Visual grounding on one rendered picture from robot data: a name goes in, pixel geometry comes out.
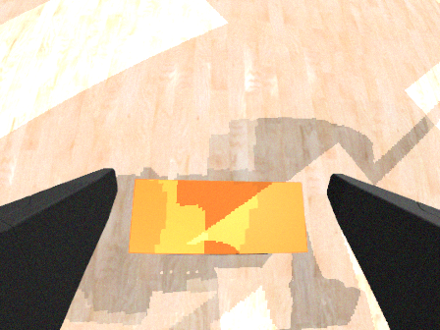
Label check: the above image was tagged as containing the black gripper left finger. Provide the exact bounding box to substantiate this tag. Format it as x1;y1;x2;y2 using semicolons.
0;169;118;330

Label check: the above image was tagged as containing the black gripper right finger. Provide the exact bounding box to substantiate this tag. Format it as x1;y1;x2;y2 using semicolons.
326;173;440;330

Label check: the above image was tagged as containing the orange block with dark blue square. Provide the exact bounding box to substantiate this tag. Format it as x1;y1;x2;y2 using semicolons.
129;178;307;255

